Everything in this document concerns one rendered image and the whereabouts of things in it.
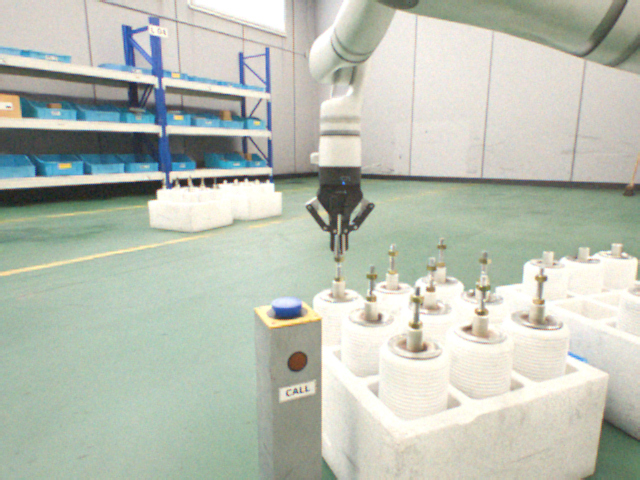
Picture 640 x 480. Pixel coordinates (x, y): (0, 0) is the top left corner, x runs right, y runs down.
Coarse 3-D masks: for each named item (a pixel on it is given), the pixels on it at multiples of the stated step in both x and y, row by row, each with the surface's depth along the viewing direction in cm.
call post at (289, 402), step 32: (256, 320) 57; (320, 320) 55; (256, 352) 59; (288, 352) 54; (320, 352) 56; (256, 384) 60; (288, 384) 55; (320, 384) 57; (288, 416) 55; (320, 416) 57; (288, 448) 56; (320, 448) 58
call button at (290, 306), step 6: (276, 300) 56; (282, 300) 56; (288, 300) 56; (294, 300) 56; (300, 300) 56; (276, 306) 55; (282, 306) 54; (288, 306) 54; (294, 306) 55; (300, 306) 55; (276, 312) 55; (282, 312) 54; (288, 312) 54; (294, 312) 55
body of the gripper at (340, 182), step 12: (324, 168) 74; (336, 168) 73; (348, 168) 73; (360, 168) 76; (324, 180) 75; (336, 180) 74; (348, 180) 74; (324, 192) 76; (336, 192) 77; (348, 192) 77; (360, 192) 77; (324, 204) 77
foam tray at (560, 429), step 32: (352, 384) 65; (512, 384) 67; (544, 384) 65; (576, 384) 65; (352, 416) 63; (384, 416) 57; (448, 416) 57; (480, 416) 58; (512, 416) 60; (544, 416) 63; (576, 416) 67; (352, 448) 64; (384, 448) 56; (416, 448) 54; (448, 448) 56; (480, 448) 59; (512, 448) 62; (544, 448) 65; (576, 448) 68
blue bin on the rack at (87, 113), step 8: (72, 104) 452; (80, 112) 446; (88, 112) 441; (96, 112) 447; (104, 112) 453; (112, 112) 474; (80, 120) 449; (88, 120) 444; (96, 120) 449; (104, 120) 455; (112, 120) 462
